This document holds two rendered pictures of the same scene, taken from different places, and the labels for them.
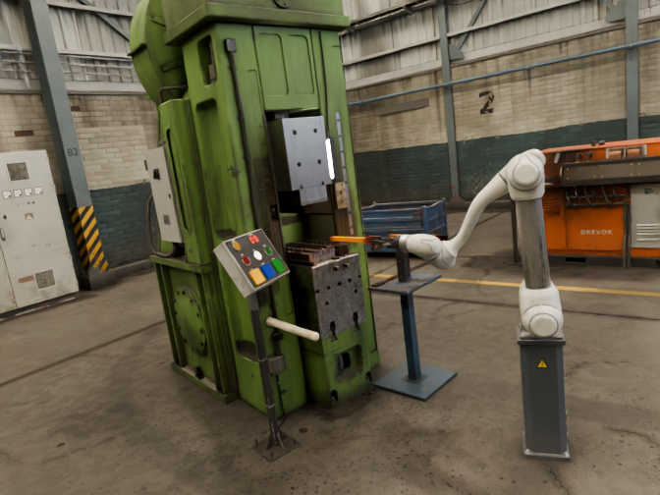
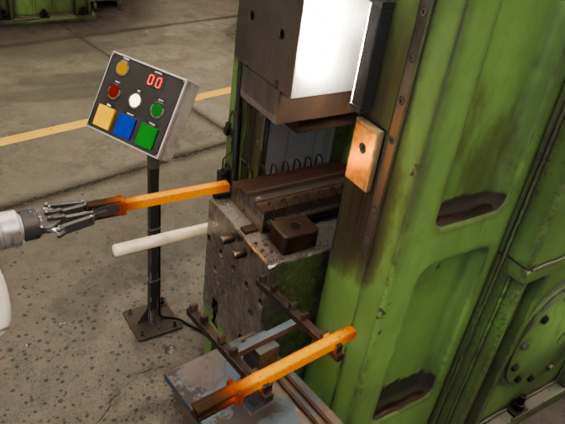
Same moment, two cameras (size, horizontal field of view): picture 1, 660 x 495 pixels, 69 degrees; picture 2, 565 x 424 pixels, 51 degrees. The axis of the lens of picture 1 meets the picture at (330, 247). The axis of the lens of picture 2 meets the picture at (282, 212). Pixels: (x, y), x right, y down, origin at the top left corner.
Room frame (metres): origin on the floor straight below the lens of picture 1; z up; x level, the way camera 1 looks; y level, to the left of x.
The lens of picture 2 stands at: (3.01, -1.46, 1.95)
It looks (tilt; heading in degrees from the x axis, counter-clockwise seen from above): 33 degrees down; 92
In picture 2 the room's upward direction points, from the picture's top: 8 degrees clockwise
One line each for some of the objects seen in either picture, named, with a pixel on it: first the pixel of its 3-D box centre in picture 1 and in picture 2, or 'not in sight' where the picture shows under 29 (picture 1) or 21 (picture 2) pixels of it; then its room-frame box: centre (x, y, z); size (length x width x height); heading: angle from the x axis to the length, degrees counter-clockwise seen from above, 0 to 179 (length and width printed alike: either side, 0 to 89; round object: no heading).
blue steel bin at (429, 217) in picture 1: (399, 228); not in sight; (6.88, -1.03, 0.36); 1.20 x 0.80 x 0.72; 55
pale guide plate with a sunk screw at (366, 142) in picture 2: (340, 195); (363, 155); (3.14, -0.11, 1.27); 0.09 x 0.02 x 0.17; 129
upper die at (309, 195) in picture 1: (293, 195); (321, 86); (3.01, 0.18, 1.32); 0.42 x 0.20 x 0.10; 39
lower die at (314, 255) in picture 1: (301, 251); (303, 191); (3.01, 0.18, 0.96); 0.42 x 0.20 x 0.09; 39
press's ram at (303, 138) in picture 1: (293, 154); (345, 2); (3.03, 0.15, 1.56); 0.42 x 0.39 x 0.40; 39
